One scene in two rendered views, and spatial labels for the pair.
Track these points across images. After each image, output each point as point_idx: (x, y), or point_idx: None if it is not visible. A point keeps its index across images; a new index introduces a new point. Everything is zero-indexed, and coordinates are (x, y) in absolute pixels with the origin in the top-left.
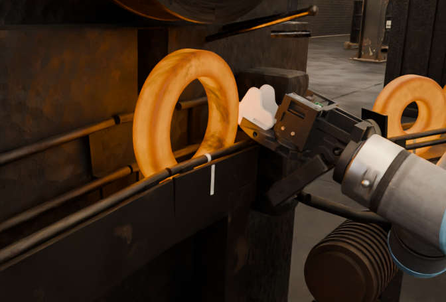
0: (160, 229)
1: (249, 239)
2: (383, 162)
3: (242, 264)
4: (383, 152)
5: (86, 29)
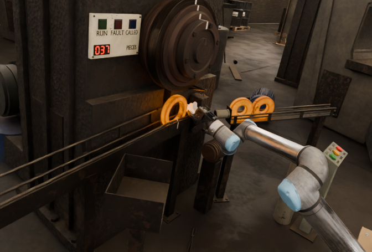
0: (164, 135)
1: (189, 138)
2: (216, 127)
3: (183, 145)
4: (217, 125)
5: (153, 91)
